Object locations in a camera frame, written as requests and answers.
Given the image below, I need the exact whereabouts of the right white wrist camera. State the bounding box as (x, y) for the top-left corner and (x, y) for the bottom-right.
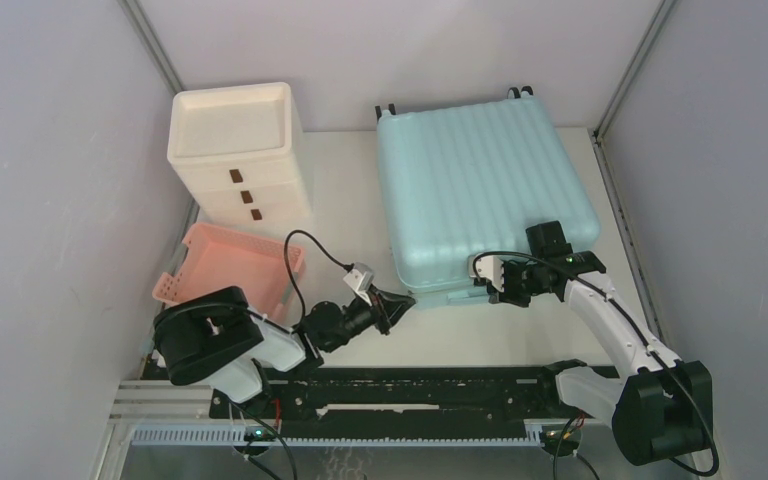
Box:
(468, 254), (504, 289)

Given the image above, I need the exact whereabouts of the black mounting rail base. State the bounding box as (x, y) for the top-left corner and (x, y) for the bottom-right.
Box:
(142, 360), (617, 442)

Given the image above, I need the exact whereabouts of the white slotted cable duct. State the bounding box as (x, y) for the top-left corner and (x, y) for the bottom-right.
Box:
(131, 423), (544, 447)

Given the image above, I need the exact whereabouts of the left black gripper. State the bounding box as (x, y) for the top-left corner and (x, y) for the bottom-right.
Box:
(323, 283), (415, 353)

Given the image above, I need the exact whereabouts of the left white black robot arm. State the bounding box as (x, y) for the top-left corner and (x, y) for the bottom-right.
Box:
(153, 287), (416, 417)

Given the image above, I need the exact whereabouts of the light blue ribbed suitcase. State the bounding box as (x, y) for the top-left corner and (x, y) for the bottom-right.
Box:
(376, 86), (601, 309)

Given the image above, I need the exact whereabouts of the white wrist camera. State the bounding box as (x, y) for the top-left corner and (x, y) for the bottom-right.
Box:
(343, 262), (374, 295)
(468, 254), (504, 289)

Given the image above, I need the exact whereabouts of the white three-drawer storage cabinet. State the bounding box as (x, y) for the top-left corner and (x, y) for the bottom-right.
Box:
(167, 82), (312, 226)

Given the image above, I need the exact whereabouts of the right black camera cable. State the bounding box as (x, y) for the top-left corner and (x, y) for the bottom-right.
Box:
(471, 250), (721, 478)

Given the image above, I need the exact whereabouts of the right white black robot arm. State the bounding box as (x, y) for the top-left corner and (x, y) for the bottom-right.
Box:
(468, 221), (720, 477)

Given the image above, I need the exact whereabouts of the pink perforated plastic basket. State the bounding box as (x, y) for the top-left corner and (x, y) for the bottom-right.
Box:
(152, 222), (305, 326)

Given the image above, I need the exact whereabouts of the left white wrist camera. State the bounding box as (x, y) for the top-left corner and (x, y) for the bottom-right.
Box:
(343, 262), (374, 295)

